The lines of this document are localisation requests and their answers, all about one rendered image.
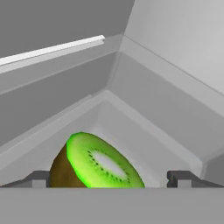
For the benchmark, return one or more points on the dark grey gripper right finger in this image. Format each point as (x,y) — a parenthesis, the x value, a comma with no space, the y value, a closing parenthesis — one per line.
(182,178)

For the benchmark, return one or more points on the halved green kiwi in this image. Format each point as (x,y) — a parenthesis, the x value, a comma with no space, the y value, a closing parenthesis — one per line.
(99,163)

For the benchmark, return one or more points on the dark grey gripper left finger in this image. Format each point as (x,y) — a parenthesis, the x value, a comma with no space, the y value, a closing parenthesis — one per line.
(37,178)

